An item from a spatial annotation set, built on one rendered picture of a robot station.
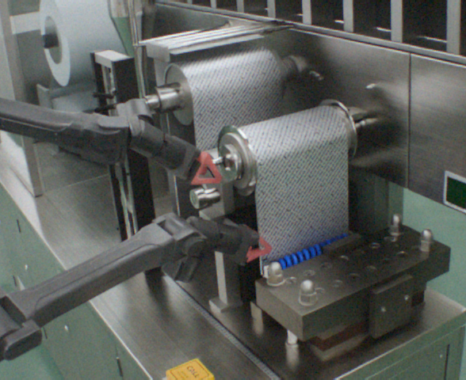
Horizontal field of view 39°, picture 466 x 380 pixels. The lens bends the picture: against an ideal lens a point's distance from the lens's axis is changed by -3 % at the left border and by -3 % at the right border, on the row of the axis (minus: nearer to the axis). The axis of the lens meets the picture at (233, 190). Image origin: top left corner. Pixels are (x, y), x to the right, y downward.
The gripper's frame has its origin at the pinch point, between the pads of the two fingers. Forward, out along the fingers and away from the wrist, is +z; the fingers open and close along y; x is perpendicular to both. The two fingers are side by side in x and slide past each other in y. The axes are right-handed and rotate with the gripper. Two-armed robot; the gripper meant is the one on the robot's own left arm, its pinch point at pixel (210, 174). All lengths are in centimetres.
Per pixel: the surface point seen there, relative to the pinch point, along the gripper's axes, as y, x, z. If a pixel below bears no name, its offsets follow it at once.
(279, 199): 8.3, 2.5, 12.1
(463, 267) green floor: -73, 18, 213
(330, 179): 8.5, 11.5, 22.0
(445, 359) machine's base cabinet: 34, -11, 56
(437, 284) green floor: -71, 5, 196
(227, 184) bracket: 1.0, -0.1, 4.2
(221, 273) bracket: -1.0, -17.9, 16.2
